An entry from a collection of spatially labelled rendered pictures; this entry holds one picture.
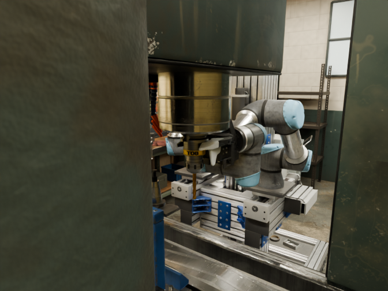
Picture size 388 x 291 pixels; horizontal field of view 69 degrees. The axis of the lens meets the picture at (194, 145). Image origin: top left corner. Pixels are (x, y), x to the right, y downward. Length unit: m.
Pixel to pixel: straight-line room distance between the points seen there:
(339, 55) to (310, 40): 0.52
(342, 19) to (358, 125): 4.17
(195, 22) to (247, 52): 0.17
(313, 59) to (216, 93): 4.74
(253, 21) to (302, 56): 4.74
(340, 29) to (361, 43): 4.08
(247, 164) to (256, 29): 0.42
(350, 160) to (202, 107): 0.75
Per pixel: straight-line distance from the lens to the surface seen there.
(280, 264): 1.42
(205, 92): 0.56
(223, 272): 1.42
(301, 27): 5.40
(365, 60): 1.16
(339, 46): 5.20
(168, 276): 1.09
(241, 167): 0.88
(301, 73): 5.31
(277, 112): 1.18
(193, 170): 0.64
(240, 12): 0.55
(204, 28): 0.45
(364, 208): 1.23
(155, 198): 0.90
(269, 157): 1.57
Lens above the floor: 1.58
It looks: 12 degrees down
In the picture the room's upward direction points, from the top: straight up
